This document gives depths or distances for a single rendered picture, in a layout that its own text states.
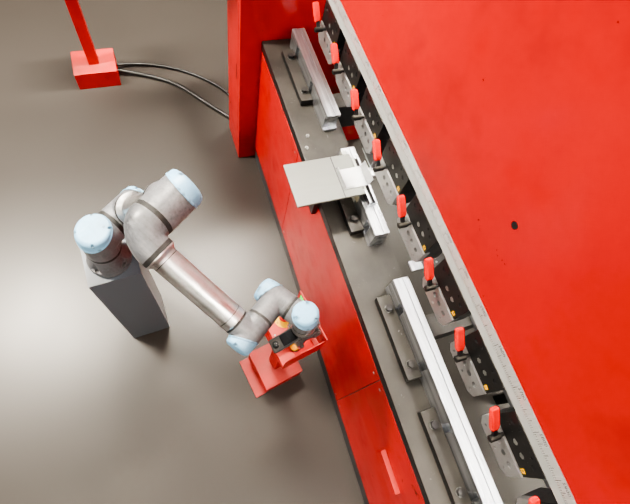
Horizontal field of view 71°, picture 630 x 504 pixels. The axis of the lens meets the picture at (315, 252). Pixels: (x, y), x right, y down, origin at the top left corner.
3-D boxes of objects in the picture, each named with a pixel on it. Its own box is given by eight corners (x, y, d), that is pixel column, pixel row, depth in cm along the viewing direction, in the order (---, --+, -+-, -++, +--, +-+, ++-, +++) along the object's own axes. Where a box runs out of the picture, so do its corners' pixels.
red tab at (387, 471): (375, 451, 168) (380, 451, 162) (379, 449, 169) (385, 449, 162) (389, 493, 163) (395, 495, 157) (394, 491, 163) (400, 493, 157)
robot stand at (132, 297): (134, 338, 223) (88, 287, 153) (126, 306, 229) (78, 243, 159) (170, 327, 228) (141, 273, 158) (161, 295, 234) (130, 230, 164)
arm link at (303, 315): (301, 292, 121) (326, 309, 120) (298, 302, 131) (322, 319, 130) (284, 314, 118) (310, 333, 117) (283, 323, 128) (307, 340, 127)
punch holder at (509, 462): (478, 416, 117) (513, 411, 102) (504, 406, 119) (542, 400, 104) (503, 476, 112) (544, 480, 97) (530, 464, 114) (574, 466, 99)
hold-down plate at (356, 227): (325, 171, 178) (326, 166, 175) (337, 168, 179) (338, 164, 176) (349, 235, 167) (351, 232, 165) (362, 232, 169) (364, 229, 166)
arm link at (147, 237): (101, 228, 102) (254, 359, 114) (135, 197, 107) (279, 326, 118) (99, 238, 112) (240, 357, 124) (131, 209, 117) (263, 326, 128)
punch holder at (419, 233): (395, 221, 138) (414, 194, 123) (419, 216, 140) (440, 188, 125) (413, 264, 132) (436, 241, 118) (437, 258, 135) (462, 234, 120)
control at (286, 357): (258, 322, 170) (260, 309, 154) (294, 305, 175) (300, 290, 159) (282, 369, 164) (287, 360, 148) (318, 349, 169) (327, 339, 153)
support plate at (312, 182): (283, 166, 161) (283, 164, 160) (348, 155, 168) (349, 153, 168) (297, 208, 155) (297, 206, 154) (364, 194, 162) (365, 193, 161)
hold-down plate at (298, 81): (281, 55, 200) (281, 49, 197) (292, 54, 201) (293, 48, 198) (300, 106, 189) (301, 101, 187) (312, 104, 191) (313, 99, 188)
